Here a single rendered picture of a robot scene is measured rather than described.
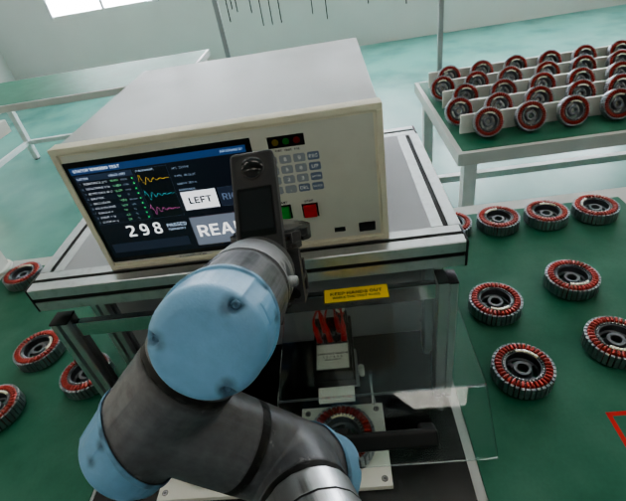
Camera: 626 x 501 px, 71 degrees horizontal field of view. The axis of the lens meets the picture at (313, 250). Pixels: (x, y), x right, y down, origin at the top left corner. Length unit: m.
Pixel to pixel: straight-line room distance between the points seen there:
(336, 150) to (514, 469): 0.59
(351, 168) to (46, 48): 7.51
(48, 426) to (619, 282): 1.29
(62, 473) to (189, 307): 0.80
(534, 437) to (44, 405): 1.00
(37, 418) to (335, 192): 0.83
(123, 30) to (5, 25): 1.66
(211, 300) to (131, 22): 7.15
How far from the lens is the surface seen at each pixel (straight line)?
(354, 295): 0.64
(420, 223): 0.69
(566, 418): 0.93
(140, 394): 0.32
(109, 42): 7.55
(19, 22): 8.05
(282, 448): 0.37
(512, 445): 0.88
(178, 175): 0.62
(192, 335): 0.27
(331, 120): 0.57
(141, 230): 0.69
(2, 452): 1.15
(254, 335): 0.26
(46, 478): 1.05
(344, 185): 0.61
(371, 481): 0.80
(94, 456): 0.37
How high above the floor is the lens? 1.50
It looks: 36 degrees down
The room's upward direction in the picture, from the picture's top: 11 degrees counter-clockwise
